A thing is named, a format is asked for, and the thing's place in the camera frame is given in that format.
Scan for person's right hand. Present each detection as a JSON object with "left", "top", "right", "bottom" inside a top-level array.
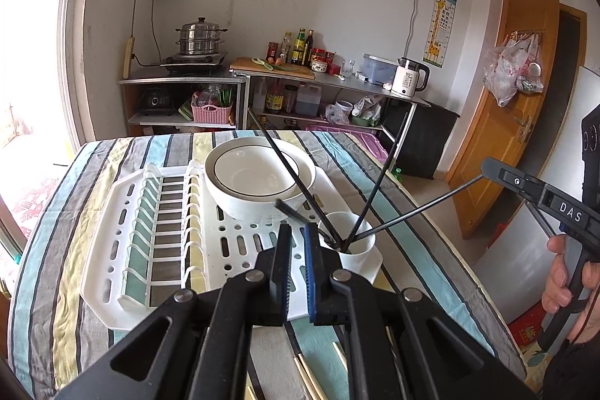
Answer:
[{"left": 540, "top": 234, "right": 600, "bottom": 338}]

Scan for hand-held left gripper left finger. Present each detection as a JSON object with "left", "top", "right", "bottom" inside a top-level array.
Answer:
[{"left": 56, "top": 223, "right": 293, "bottom": 400}]

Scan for white plastic dish rack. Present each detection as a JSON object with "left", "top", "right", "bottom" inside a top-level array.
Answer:
[{"left": 81, "top": 159, "right": 384, "bottom": 330}]

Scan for white electric kettle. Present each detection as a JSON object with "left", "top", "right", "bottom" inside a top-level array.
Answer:
[{"left": 390, "top": 57, "right": 431, "bottom": 97}]

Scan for pink plastic basket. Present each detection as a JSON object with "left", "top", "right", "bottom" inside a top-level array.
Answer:
[{"left": 191, "top": 97, "right": 234, "bottom": 124}]

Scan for black panel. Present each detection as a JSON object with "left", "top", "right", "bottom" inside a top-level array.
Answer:
[{"left": 382, "top": 100, "right": 460, "bottom": 180}]

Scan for plastic jug dark liquid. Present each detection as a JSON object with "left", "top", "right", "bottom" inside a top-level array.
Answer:
[{"left": 296, "top": 82, "right": 323, "bottom": 117}]

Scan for beige power strip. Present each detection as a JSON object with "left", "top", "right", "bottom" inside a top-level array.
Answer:
[{"left": 123, "top": 35, "right": 138, "bottom": 79}]

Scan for white panel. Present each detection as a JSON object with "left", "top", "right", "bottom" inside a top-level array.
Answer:
[{"left": 473, "top": 66, "right": 600, "bottom": 326}]

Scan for sliding glass door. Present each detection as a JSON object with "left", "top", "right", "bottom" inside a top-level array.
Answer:
[{"left": 0, "top": 0, "right": 113, "bottom": 288}]

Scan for person's right forearm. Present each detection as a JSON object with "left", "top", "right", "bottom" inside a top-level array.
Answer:
[{"left": 539, "top": 301, "right": 600, "bottom": 400}]

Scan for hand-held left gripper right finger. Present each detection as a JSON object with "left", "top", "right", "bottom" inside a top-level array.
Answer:
[{"left": 304, "top": 223, "right": 537, "bottom": 400}]

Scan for wooden door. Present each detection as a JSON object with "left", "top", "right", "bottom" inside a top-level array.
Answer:
[{"left": 445, "top": 0, "right": 561, "bottom": 239}]

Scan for striped tablecloth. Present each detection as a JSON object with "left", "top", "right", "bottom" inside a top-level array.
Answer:
[{"left": 7, "top": 129, "right": 528, "bottom": 400}]

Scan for crumpled plastic bags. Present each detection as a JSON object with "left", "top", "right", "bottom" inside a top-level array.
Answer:
[{"left": 351, "top": 96, "right": 383, "bottom": 126}]

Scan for steel stove stand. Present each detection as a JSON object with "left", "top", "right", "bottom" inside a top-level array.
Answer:
[{"left": 118, "top": 69, "right": 249, "bottom": 137}]

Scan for black chopstick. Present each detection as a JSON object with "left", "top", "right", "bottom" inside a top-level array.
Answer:
[
  {"left": 247, "top": 108, "right": 348, "bottom": 251},
  {"left": 348, "top": 112, "right": 410, "bottom": 248},
  {"left": 352, "top": 175, "right": 486, "bottom": 242},
  {"left": 274, "top": 198, "right": 345, "bottom": 251}
]

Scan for giraffe wall poster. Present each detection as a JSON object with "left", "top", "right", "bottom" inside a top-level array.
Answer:
[{"left": 423, "top": 0, "right": 458, "bottom": 69}]

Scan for dark jar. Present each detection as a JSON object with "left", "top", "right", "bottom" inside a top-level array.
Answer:
[{"left": 283, "top": 84, "right": 299, "bottom": 114}]

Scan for gas stove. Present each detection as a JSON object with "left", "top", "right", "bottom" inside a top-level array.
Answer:
[{"left": 160, "top": 51, "right": 230, "bottom": 69}]

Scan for brown sauce bottle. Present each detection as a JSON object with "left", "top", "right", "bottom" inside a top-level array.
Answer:
[{"left": 265, "top": 79, "right": 285, "bottom": 114}]

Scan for hanging plastic bags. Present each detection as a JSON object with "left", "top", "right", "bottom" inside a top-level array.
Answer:
[{"left": 483, "top": 32, "right": 545, "bottom": 108}]

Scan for steel steamer pot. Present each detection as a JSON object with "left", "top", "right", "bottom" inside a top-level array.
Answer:
[{"left": 175, "top": 16, "right": 229, "bottom": 56}]

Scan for green glass bottle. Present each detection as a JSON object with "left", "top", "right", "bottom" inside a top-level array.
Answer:
[{"left": 293, "top": 28, "right": 306, "bottom": 66}]

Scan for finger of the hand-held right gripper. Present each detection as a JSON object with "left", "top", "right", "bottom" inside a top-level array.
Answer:
[
  {"left": 523, "top": 200, "right": 560, "bottom": 238},
  {"left": 481, "top": 156, "right": 548, "bottom": 214}
]

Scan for white cup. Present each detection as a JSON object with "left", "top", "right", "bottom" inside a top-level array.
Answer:
[{"left": 318, "top": 211, "right": 377, "bottom": 270}]

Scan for wooden cutting board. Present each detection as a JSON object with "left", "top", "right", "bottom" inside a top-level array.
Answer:
[{"left": 229, "top": 57, "right": 316, "bottom": 79}]

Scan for black kitchen appliance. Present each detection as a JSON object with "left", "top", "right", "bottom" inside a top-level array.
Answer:
[{"left": 139, "top": 88, "right": 173, "bottom": 116}]

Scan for clear plastic storage box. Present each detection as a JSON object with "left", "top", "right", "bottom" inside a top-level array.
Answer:
[{"left": 363, "top": 53, "right": 399, "bottom": 86}]

